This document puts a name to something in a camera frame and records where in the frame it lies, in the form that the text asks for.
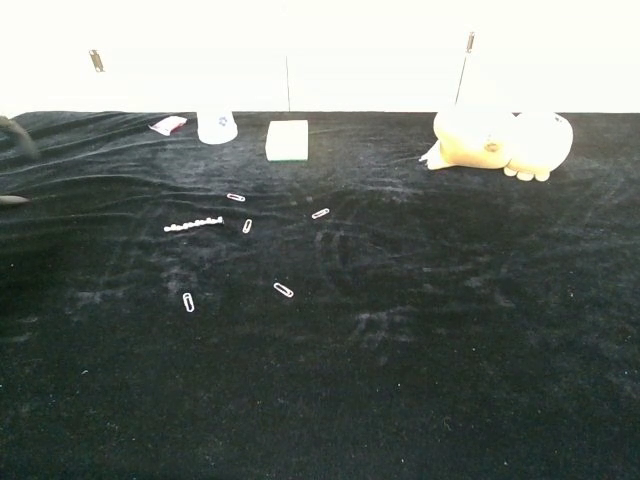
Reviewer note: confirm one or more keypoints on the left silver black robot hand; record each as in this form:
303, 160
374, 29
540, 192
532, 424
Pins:
20, 136

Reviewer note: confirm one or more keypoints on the silver paperclip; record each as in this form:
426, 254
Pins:
320, 213
188, 302
236, 197
283, 290
247, 226

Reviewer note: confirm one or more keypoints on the metal door hinge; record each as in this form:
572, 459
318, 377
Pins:
97, 61
470, 42

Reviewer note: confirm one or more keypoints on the red white snack packet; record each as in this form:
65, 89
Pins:
169, 125

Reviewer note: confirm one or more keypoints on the white paper cup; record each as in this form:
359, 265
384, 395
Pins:
216, 130

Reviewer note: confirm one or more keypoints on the white sponge green base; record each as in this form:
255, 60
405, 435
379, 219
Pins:
287, 140

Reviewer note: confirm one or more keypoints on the black velvet tablecloth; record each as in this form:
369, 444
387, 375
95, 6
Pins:
400, 350

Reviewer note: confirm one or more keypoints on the cream plush toy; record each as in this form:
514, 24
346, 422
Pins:
480, 140

